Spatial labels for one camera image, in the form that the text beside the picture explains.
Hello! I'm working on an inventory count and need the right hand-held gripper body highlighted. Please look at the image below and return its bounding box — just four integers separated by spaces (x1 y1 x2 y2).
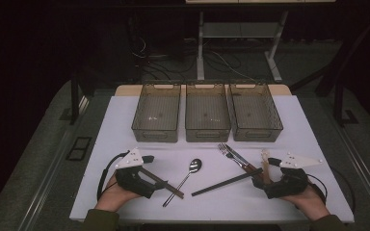
264 152 323 199

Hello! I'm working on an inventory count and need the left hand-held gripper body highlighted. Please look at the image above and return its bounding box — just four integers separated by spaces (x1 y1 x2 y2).
115 147 158 193

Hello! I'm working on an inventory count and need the beige translucent plastic spoon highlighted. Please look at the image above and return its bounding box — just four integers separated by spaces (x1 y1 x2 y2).
260 148 273 186

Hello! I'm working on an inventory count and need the wooden-handled metal knife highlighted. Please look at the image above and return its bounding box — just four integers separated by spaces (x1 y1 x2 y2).
223 142 261 173

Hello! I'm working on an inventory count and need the black chopstick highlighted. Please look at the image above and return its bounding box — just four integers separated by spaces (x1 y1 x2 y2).
191 168 264 197
191 167 264 197

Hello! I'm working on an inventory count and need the metal spoon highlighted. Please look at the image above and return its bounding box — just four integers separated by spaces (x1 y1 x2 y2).
162 158 203 208

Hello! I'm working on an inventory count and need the wooden-handled metal fork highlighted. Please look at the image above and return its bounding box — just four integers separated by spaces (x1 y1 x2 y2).
217 142 258 176

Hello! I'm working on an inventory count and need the smoky translucent plastic bin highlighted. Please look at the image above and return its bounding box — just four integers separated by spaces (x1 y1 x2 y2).
131 82 182 143
228 82 284 142
184 82 232 143

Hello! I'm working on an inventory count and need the person's left hand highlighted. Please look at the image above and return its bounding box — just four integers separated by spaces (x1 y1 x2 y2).
94 173 143 214

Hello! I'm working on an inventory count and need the person's right hand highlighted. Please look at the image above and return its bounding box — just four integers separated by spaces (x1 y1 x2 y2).
280 184 331 221

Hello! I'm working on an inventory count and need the black metal stand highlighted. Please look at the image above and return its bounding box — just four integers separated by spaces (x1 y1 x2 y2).
289 13 370 128

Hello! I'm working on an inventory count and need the left hand-held gripper black cable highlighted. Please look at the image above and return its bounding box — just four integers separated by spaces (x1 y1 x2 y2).
96 150 131 201

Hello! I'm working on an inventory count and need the hand-held gripper black cable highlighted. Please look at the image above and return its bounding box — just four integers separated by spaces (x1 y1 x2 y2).
96 150 131 201
306 172 330 206

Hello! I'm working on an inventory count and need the right hand-held gripper black cable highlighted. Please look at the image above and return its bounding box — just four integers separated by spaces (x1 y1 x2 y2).
306 172 330 206

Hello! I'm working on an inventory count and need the thin black cable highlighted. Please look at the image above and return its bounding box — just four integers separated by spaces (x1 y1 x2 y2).
330 166 357 216

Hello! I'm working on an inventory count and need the metal floor rail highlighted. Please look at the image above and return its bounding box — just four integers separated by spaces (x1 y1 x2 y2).
330 112 370 222
17 95 91 231

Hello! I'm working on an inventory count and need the bundle of floor cables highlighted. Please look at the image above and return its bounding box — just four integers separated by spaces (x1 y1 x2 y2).
129 35 258 83

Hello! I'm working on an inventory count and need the grey metal desk frame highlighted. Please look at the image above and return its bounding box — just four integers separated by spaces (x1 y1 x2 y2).
196 11 289 83

